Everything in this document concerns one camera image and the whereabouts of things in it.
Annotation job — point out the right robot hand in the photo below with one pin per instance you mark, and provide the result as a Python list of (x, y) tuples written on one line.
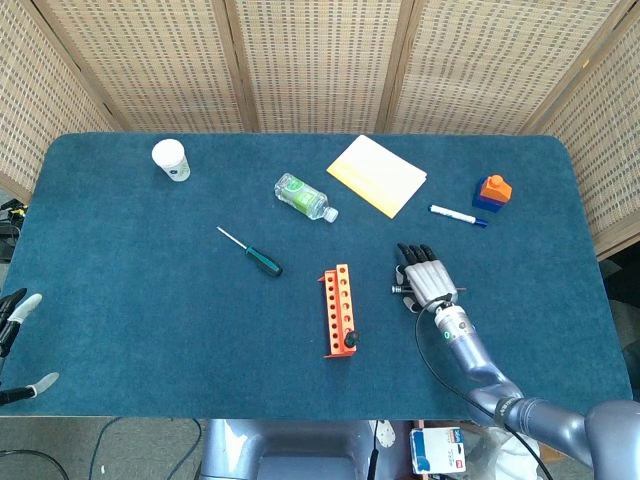
[(430, 280)]

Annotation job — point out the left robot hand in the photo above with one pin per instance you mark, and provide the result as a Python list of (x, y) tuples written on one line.
[(22, 306)]

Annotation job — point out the black silver precision screwdriver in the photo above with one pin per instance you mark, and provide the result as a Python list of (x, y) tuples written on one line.
[(398, 289)]

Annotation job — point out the thick green black screwdriver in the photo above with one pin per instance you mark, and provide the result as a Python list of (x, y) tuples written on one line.
[(352, 339)]

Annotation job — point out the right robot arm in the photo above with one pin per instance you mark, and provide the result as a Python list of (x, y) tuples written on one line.
[(470, 350)]

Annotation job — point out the white marker with blue cap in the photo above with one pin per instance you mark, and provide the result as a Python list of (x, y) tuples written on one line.
[(455, 215)]

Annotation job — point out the black equipment with yellow tag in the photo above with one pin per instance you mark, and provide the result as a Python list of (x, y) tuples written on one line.
[(7, 235)]

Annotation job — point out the orange test tube rack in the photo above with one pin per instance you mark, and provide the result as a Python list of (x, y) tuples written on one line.
[(332, 310)]

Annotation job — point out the orange purple blue stacked toy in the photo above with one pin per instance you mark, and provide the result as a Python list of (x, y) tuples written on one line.
[(495, 192)]

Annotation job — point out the yellow and white notepad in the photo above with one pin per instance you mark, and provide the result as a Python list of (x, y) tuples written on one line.
[(375, 172)]

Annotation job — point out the blue felt table cover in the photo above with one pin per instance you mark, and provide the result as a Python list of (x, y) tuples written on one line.
[(150, 300)]

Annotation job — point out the clear bottle with green label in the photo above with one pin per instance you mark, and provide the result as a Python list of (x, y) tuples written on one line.
[(300, 195)]

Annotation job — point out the slim green black screwdriver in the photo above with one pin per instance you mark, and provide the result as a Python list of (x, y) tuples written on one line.
[(265, 265)]

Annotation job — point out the white and blue box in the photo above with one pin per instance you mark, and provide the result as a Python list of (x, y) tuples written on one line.
[(435, 450)]

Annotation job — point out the white floral paper cup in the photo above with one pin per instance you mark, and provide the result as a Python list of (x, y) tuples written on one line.
[(172, 160)]

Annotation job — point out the grey-blue robot torso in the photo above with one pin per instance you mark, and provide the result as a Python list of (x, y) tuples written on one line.
[(300, 450)]

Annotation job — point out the woven wooden folding screen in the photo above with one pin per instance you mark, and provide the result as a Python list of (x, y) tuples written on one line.
[(320, 60)]

